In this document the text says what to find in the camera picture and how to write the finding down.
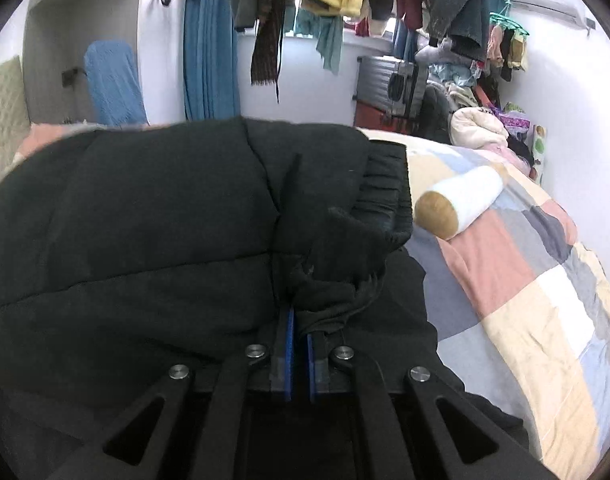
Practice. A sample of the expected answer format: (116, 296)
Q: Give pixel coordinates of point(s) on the blue towel covered chair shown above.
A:
(113, 83)

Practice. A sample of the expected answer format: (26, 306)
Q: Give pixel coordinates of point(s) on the green sock hanger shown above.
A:
(500, 15)

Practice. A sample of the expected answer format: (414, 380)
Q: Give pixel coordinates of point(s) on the dark grey hanging coat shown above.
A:
(464, 22)

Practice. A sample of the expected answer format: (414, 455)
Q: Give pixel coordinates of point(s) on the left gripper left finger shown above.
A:
(195, 424)

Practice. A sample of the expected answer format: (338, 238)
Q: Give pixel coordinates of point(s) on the black puffer jacket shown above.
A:
(125, 253)

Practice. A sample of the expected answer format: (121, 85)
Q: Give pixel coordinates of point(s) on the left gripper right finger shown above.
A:
(357, 428)

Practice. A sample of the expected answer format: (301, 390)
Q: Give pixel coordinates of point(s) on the brown plaid scarf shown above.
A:
(264, 68)

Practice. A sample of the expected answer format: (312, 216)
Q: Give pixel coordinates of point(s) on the blue curtain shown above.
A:
(210, 61)

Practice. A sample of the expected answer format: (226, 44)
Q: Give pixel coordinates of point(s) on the patchwork pastel quilt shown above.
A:
(522, 313)

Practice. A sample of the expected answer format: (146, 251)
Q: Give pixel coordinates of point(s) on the cream quilted headboard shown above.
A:
(14, 119)

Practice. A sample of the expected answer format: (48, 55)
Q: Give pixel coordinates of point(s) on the cream fluffy bundle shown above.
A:
(475, 127)

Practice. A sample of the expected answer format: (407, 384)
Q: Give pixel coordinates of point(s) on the white cylindrical bolster pillow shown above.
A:
(450, 206)

